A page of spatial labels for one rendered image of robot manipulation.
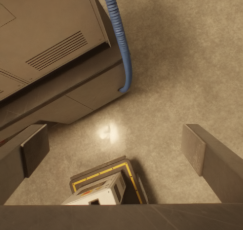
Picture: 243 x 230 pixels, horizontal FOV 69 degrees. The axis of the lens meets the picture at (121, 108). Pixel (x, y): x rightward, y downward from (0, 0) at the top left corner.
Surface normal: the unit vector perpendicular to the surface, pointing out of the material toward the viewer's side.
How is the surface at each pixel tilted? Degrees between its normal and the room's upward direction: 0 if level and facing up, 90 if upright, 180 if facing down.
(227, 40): 0
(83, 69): 0
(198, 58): 0
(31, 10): 90
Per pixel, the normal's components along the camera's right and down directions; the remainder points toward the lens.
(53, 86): -0.11, -0.15
